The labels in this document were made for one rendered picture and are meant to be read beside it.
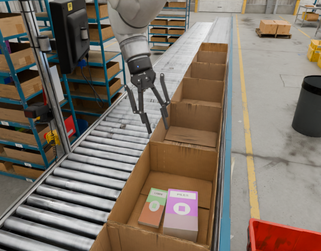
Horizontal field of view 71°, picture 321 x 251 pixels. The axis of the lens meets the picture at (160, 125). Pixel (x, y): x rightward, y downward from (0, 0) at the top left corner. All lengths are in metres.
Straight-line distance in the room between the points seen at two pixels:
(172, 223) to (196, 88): 1.07
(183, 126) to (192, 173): 0.41
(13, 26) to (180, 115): 1.17
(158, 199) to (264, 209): 1.41
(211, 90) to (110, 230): 1.20
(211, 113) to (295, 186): 1.47
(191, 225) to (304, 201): 1.73
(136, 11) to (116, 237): 0.61
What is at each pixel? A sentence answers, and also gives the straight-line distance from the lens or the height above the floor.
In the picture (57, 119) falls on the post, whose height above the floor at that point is 0.99.
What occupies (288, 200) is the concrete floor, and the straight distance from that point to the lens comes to 2.35.
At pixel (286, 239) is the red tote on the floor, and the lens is 1.86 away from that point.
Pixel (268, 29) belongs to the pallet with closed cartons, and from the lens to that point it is 9.23.
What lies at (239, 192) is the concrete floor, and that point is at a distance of 2.25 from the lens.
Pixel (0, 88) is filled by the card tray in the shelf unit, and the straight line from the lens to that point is 1.90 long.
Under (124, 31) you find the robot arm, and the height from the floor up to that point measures 1.49.
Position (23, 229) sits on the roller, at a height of 0.74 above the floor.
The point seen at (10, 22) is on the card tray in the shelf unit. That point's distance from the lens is 1.76.
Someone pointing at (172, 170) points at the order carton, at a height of 0.91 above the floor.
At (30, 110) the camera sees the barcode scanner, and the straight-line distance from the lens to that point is 1.26.
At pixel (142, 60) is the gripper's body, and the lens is 0.70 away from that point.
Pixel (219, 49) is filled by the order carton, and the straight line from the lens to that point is 2.75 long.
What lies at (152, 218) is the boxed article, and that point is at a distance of 0.86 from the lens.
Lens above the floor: 1.61
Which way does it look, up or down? 32 degrees down
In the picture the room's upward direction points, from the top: straight up
